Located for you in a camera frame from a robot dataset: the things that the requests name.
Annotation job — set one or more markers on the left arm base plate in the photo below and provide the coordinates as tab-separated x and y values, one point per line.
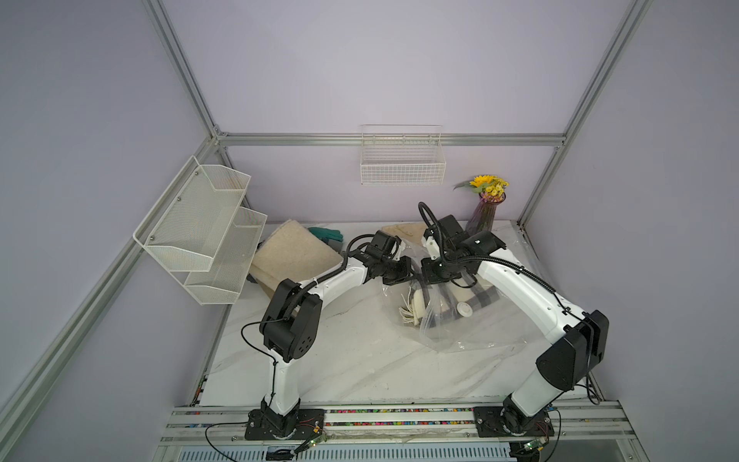
283	424

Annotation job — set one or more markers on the clear plastic vacuum bag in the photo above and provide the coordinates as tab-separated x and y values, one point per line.
502	325

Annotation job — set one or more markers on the white vacuum bag valve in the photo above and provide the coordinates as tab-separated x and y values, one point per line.
464	309

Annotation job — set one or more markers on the white wire wall basket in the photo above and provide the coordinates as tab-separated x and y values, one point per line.
402	155

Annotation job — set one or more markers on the yellow flower bouquet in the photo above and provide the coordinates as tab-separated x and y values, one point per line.
490	188

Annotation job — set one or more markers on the cream plaid fringed scarf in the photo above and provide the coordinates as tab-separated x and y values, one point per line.
435	305

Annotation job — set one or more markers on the purple glass vase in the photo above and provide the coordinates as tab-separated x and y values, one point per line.
484	215

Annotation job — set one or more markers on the white mesh two-tier shelf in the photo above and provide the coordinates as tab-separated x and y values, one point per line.
202	233

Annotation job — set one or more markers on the beige leather gloves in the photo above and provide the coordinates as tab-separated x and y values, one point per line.
410	232

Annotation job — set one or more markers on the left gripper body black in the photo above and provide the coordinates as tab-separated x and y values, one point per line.
393	271

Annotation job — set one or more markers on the aluminium mounting rail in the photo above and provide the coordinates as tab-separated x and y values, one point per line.
412	423

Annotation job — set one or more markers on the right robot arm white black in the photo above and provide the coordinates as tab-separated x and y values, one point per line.
577	338

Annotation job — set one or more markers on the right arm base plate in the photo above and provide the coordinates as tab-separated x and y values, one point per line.
508	421

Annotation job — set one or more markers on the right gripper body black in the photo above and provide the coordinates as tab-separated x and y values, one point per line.
443	269

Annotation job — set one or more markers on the cream knitted scarf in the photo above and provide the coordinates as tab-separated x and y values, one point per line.
292	252

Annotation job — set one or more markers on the green work glove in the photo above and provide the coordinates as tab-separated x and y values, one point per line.
326	234

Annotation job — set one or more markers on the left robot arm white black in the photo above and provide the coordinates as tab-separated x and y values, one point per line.
291	323

